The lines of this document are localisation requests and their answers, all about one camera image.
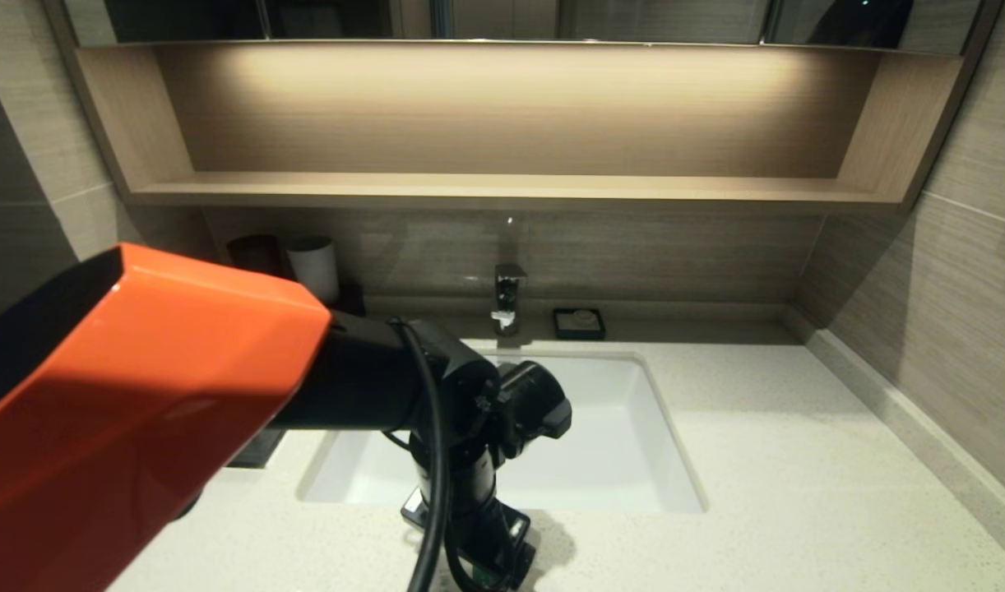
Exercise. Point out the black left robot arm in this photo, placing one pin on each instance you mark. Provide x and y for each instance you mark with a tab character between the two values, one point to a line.
141	395

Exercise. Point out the black soap dish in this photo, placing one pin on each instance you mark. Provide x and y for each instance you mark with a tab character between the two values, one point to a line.
562	330

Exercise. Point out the small round soap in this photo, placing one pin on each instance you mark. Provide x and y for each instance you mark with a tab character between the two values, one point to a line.
585	318

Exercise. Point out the black drawer amenity box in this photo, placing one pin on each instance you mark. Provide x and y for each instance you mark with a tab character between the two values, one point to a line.
256	448

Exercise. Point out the mirror cabinet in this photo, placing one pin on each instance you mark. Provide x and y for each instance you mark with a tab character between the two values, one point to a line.
634	20

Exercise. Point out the wooden wall shelf niche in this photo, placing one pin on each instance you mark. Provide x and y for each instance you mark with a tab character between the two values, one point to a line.
502	187

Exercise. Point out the grey plastic cup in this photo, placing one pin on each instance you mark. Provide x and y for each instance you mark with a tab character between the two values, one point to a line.
315	267

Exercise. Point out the chrome faucet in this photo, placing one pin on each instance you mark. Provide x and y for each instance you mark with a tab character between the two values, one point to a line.
508	296

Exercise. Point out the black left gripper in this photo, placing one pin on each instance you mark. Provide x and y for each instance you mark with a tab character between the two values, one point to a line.
478	526

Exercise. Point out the white sink basin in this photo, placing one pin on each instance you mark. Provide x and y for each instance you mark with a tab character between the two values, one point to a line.
626	444

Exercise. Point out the black cylindrical cup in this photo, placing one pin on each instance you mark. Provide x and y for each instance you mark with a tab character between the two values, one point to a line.
256	251

